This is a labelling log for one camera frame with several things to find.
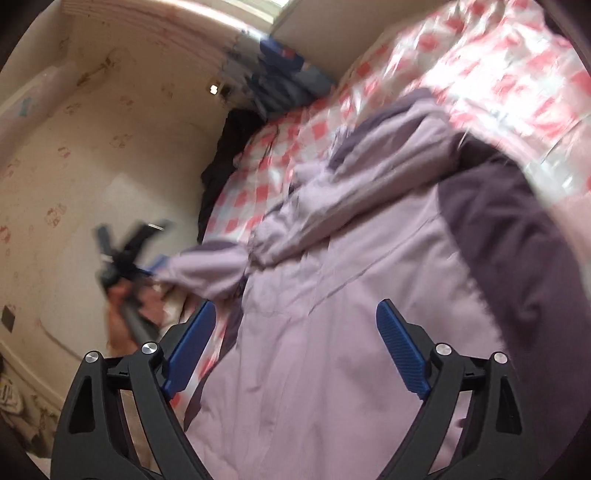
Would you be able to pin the person's left hand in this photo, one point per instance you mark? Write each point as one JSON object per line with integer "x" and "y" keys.
{"x": 117, "y": 318}

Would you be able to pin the dark cloth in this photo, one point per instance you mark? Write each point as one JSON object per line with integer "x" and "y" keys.
{"x": 221, "y": 157}

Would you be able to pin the purple two-tone jacket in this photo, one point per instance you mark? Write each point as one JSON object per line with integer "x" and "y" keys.
{"x": 351, "y": 277}

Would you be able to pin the blue grey clothes pile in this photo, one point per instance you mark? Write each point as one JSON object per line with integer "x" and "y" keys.
{"x": 286, "y": 69}

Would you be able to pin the pink checkered plastic sheet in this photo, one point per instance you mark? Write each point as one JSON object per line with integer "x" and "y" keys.
{"x": 485, "y": 60}

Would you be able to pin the wall socket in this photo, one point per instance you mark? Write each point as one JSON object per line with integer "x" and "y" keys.
{"x": 214, "y": 89}

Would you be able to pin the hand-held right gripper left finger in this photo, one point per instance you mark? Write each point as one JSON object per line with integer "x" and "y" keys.
{"x": 194, "y": 341}

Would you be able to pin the wall switch plate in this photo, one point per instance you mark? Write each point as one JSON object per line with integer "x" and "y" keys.
{"x": 8, "y": 318}

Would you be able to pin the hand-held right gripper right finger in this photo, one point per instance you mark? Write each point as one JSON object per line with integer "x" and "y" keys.
{"x": 399, "y": 346}

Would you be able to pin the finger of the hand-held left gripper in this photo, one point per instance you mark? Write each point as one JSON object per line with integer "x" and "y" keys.
{"x": 138, "y": 240}

